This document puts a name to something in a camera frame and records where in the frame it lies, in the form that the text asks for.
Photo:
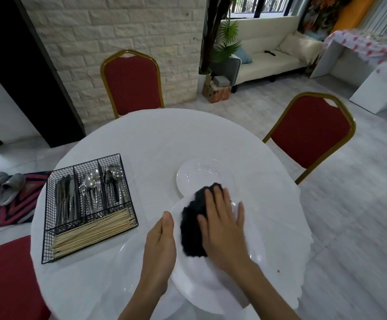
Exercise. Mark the orange brown crate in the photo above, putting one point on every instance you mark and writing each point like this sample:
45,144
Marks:
220,94

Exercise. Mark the bundle of wooden chopsticks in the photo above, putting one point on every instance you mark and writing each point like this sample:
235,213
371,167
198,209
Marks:
90,231

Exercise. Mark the cream sofa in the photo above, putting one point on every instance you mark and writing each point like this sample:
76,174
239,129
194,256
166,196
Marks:
267,63

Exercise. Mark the pink striped rug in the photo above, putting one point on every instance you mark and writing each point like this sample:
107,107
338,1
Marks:
23,209

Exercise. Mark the colourful fabric heap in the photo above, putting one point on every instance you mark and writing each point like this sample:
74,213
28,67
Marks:
323,13

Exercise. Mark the person's left hand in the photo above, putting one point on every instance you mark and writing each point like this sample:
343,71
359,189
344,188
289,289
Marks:
158,256

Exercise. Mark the black cleaning cloth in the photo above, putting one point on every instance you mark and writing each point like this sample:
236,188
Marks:
190,236

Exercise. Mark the blue cushion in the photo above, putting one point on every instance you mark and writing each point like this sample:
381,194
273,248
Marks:
243,55

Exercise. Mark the white plate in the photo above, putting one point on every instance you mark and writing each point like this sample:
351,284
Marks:
187,176
130,263
193,279

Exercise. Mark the small grey box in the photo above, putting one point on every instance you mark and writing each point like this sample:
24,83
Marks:
221,81

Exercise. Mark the person's right hand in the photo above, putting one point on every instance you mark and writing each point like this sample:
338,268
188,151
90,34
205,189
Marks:
223,239

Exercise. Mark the floral tablecloth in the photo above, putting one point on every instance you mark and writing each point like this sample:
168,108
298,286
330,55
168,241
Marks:
373,46

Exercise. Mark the potted palm in white pot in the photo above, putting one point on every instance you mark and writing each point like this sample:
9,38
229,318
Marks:
228,33

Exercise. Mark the red gold banquet chair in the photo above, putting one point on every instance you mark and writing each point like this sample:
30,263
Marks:
131,84
6,283
310,129

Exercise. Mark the dark framed window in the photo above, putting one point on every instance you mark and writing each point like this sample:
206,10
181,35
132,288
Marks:
267,4

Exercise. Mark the black remote control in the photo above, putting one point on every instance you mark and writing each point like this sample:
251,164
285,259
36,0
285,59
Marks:
270,52

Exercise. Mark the white side table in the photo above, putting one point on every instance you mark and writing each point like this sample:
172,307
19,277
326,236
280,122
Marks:
373,93

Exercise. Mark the white round tablecloth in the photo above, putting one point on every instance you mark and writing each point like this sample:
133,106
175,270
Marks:
247,153

